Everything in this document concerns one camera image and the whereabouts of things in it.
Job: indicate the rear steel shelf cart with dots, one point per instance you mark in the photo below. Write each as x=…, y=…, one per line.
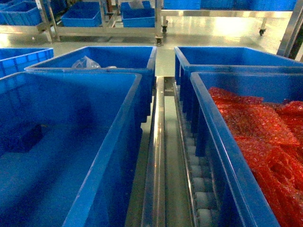
x=51, y=24

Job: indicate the empty blue bin front left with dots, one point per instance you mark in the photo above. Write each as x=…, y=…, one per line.
x=68, y=148

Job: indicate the steel shelf rack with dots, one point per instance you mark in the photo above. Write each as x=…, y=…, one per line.
x=290, y=44

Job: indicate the red bubble wrap bags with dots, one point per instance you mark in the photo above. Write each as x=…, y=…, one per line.
x=270, y=137

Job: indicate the empty blue bin rear right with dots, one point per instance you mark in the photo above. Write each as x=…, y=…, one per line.
x=224, y=60

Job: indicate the roller conveyor track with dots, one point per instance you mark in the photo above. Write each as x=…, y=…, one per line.
x=199, y=183

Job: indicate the blue bin with red wrap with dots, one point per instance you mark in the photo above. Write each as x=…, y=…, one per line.
x=240, y=201

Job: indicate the blue bin with clear bag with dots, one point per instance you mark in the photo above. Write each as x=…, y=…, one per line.
x=112, y=59

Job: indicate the empty blue bin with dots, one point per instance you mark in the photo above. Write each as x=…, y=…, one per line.
x=68, y=148
x=224, y=60

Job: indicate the clear plastic bag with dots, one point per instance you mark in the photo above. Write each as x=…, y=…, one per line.
x=85, y=63

